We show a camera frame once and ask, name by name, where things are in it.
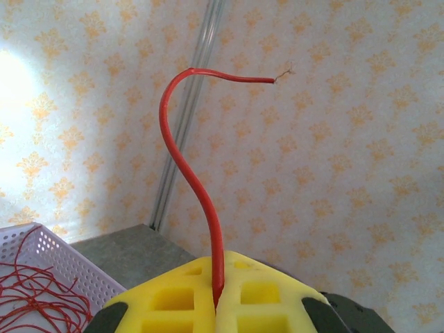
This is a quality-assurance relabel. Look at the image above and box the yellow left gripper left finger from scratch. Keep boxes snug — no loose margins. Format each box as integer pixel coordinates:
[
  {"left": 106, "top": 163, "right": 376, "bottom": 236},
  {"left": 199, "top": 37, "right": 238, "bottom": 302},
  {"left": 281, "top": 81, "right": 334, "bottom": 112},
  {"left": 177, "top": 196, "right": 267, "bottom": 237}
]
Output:
[{"left": 85, "top": 256, "right": 218, "bottom": 333}]

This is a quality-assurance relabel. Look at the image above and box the aluminium frame post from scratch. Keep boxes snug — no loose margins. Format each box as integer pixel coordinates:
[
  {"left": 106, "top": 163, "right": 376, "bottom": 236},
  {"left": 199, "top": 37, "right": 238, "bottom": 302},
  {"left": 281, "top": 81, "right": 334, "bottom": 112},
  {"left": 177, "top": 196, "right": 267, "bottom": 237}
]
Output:
[{"left": 149, "top": 0, "right": 228, "bottom": 232}]

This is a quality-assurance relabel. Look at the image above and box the red cable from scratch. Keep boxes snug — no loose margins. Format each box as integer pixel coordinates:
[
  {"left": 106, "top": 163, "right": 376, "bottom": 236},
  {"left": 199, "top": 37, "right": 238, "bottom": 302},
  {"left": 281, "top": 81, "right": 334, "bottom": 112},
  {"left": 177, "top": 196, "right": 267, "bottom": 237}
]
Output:
[
  {"left": 0, "top": 225, "right": 93, "bottom": 333},
  {"left": 158, "top": 61, "right": 296, "bottom": 309}
]

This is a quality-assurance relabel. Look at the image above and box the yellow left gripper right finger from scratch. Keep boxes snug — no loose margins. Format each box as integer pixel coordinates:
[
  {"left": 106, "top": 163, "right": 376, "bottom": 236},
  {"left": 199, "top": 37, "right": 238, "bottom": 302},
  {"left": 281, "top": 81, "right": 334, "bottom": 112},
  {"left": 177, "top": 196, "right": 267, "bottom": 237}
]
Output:
[{"left": 214, "top": 249, "right": 348, "bottom": 333}]

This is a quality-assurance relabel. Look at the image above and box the lilac perforated plastic basket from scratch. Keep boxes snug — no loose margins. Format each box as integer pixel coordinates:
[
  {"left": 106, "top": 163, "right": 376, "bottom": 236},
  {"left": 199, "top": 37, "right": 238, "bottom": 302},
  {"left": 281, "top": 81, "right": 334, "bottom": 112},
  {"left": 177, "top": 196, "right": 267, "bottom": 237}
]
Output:
[{"left": 0, "top": 223, "right": 128, "bottom": 333}]

